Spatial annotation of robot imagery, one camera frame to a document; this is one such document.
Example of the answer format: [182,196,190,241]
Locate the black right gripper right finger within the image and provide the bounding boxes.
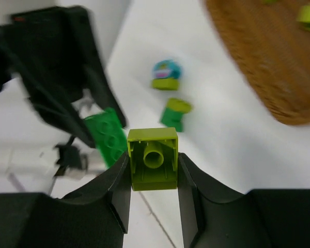
[178,153,310,247]

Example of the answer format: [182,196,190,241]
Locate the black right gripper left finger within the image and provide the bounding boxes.
[0,153,131,247]

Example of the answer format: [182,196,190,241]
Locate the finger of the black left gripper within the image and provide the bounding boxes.
[0,25,96,148]
[10,6,127,126]

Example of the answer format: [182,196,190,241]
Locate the green lime lego pair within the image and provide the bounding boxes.
[127,127,178,191]

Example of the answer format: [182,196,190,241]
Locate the dark green lego brick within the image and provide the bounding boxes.
[84,107,127,168]

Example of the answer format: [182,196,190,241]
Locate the green yellow notched lego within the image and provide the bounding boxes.
[160,98,193,132]

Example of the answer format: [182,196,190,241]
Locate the cyan lime lego stack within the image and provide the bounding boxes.
[151,59,182,90]

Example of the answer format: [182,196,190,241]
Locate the brown wicker divided tray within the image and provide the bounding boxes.
[204,1,310,126]

